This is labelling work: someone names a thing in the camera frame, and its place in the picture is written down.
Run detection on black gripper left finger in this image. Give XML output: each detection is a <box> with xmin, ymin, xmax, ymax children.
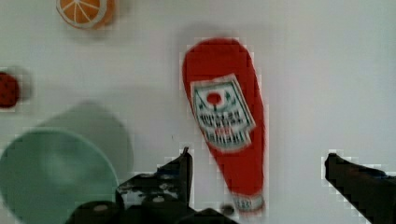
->
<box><xmin>115</xmin><ymin>147</ymin><xmax>193</xmax><ymax>209</ymax></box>

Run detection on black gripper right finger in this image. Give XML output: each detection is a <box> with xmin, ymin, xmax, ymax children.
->
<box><xmin>324</xmin><ymin>153</ymin><xmax>396</xmax><ymax>224</ymax></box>

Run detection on red plush ketchup bottle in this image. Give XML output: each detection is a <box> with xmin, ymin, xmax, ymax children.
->
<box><xmin>182</xmin><ymin>38</ymin><xmax>265</xmax><ymax>214</ymax></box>

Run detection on green mug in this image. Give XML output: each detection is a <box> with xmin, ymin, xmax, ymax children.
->
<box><xmin>1</xmin><ymin>102</ymin><xmax>132</xmax><ymax>224</ymax></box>

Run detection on small red strawberry toy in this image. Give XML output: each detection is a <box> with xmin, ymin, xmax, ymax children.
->
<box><xmin>0</xmin><ymin>72</ymin><xmax>21</xmax><ymax>108</ymax></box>

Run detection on plush orange half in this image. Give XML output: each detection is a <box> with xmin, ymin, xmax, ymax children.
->
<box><xmin>56</xmin><ymin>0</ymin><xmax>117</xmax><ymax>30</ymax></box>

